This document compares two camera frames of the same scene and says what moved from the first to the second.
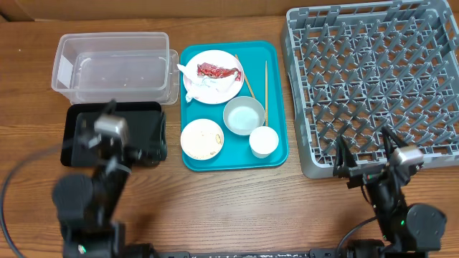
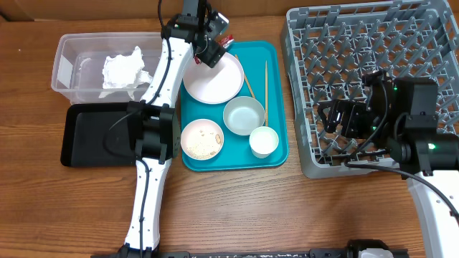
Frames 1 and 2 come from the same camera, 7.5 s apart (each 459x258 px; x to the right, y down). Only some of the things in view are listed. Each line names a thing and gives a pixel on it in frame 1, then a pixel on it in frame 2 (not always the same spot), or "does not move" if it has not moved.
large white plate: (213, 77) does not move
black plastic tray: (145, 125) does not move
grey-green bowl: (243, 114) does not move
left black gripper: (163, 144) → (212, 52)
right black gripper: (364, 176) → (352, 112)
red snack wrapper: (206, 69) → (224, 41)
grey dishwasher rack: (355, 70) does not move
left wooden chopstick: (246, 79) does not move
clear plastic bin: (123, 67) does not move
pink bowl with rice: (201, 139) does not move
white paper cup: (263, 141) does not move
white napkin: (201, 85) → (125, 72)
